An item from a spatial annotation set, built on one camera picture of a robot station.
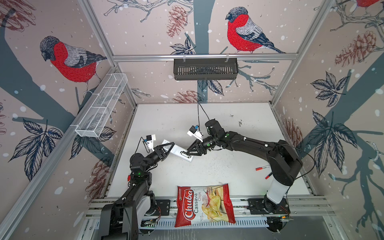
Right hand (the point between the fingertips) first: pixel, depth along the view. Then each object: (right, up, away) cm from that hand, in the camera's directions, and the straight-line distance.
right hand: (187, 153), depth 77 cm
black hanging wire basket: (+11, +53, +27) cm, 61 cm away
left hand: (-7, +4, -4) cm, 9 cm away
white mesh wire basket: (-46, +17, -6) cm, 49 cm away
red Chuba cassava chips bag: (+8, -23, -7) cm, 26 cm away
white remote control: (-5, +2, -3) cm, 6 cm away
